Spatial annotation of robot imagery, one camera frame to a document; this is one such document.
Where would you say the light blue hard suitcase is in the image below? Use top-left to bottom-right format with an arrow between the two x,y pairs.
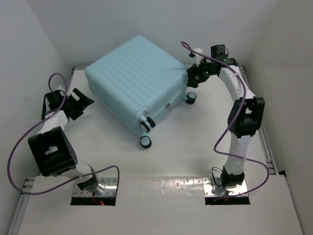
85,35 -> 197,149

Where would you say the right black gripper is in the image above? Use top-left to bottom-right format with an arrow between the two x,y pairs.
188,55 -> 217,88

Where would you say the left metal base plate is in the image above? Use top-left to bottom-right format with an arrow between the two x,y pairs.
72,177 -> 118,198

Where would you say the metal base plate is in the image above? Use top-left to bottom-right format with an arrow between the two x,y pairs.
72,177 -> 118,198
202,178 -> 248,199

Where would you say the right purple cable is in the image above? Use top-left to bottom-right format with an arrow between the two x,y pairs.
180,41 -> 270,199

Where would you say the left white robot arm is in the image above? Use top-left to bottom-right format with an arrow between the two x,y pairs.
28,88 -> 105,195

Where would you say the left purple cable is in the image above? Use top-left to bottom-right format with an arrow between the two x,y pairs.
6,73 -> 120,196

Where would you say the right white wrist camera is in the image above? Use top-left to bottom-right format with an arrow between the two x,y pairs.
189,48 -> 204,67

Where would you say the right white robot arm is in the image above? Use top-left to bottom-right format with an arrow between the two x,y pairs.
181,42 -> 265,188

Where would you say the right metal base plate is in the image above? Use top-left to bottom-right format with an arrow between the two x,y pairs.
202,178 -> 248,199

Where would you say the purple cable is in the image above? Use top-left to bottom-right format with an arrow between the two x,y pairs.
6,73 -> 120,196
180,41 -> 270,199

